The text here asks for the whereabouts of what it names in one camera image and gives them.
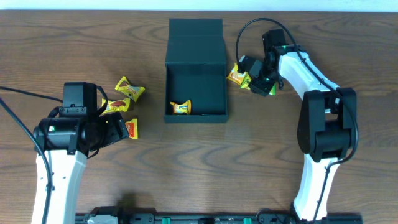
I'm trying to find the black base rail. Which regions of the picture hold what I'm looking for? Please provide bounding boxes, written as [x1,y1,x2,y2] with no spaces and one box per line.
[74,205,364,224]

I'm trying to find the yellow Julie's peanut butter packet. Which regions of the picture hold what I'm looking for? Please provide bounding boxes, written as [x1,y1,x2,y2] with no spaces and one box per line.
[170,100,192,115]

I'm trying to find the yellow Apollo cake packet far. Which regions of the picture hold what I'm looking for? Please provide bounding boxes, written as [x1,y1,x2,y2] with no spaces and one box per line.
[115,76,146,103]

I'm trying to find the green yellow snack packet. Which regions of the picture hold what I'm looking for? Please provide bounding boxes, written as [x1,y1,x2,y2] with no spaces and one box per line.
[240,73,275,95]

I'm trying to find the yellow Apollo cake packet middle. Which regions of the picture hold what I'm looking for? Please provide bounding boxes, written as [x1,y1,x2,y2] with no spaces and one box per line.
[103,98,131,114]

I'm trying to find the yellow apollo cake packet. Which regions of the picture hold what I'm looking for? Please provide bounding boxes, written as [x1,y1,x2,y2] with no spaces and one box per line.
[103,98,131,114]
[115,76,146,103]

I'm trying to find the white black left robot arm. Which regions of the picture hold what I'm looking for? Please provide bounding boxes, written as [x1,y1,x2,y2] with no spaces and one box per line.
[32,112,129,223]

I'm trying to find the yellow Le-mond biscuit packet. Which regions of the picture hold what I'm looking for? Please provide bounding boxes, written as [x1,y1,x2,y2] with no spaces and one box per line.
[226,63,249,86]

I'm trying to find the black open gift box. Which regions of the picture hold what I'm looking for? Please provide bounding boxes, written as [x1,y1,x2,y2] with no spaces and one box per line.
[164,19,229,123]

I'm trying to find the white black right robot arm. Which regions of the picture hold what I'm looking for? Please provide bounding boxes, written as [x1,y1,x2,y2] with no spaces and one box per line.
[236,44,358,223]

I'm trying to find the yellow orange snack packet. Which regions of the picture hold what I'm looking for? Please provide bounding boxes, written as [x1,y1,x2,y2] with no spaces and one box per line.
[125,118,138,139]

